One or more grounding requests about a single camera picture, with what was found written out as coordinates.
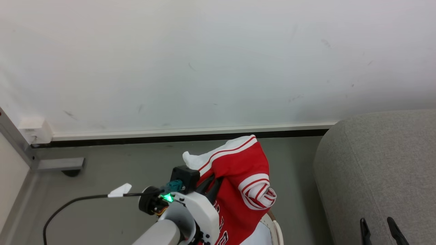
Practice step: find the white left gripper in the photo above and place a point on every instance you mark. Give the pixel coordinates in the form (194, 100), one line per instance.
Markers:
(204, 212)

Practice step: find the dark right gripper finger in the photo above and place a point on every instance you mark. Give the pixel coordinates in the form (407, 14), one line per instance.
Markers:
(396, 233)
(365, 233)

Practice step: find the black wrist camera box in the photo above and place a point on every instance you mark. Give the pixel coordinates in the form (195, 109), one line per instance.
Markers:
(185, 177)

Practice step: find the white laundry basket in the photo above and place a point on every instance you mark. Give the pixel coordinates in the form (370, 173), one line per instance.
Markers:
(276, 231)

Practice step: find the grey fabric sofa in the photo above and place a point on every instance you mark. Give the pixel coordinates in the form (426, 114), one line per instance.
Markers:
(381, 170)

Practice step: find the red white sports jersey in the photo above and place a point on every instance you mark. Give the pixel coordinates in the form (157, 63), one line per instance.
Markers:
(245, 170)

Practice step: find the black frame foot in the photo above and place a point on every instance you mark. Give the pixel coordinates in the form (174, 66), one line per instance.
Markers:
(71, 173)

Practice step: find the white wall socket box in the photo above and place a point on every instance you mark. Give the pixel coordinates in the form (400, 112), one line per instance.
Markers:
(35, 131)

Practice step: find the white black baseboard strip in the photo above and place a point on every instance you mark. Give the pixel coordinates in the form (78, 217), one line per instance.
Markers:
(187, 134)

